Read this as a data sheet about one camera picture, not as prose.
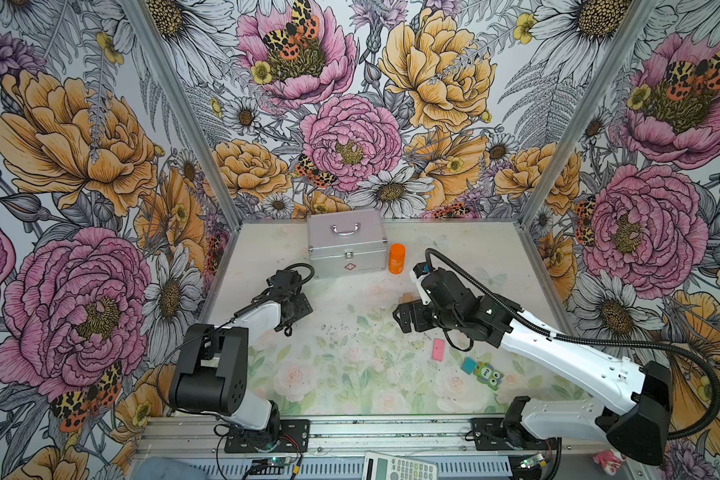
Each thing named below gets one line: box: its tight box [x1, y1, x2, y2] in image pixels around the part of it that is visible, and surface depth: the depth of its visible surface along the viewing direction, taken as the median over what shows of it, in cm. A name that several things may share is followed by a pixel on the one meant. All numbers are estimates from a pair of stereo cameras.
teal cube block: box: [460, 357, 477, 375], surface depth 87 cm
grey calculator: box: [361, 451, 439, 480], surface depth 70 cm
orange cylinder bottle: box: [388, 243, 406, 275], surface depth 104 cm
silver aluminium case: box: [307, 210, 388, 278], surface depth 100 cm
